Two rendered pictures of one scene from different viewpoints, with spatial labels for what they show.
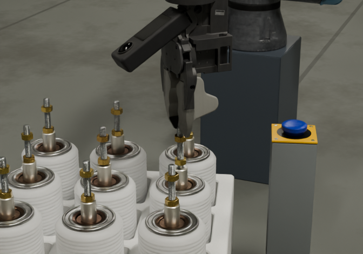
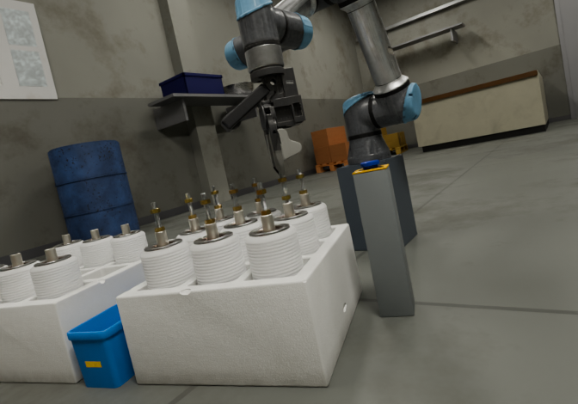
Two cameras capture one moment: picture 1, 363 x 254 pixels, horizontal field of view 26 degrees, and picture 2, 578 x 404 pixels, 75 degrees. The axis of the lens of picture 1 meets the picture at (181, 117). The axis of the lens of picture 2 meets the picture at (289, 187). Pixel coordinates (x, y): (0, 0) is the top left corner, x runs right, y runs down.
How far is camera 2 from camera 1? 0.57 m
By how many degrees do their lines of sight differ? 22
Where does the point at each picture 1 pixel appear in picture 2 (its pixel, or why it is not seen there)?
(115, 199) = (242, 230)
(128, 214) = not seen: hidden behind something
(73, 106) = not seen: hidden behind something
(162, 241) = (256, 240)
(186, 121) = (278, 161)
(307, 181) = (386, 200)
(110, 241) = (224, 249)
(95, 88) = not seen: hidden behind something
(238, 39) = (357, 157)
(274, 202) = (365, 223)
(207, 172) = (318, 214)
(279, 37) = (383, 150)
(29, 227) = (173, 249)
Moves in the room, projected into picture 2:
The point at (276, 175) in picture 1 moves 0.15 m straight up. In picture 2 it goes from (361, 200) to (347, 129)
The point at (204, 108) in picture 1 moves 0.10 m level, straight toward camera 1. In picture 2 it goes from (291, 150) to (276, 153)
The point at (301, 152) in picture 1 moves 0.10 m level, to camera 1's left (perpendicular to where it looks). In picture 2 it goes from (375, 177) to (327, 186)
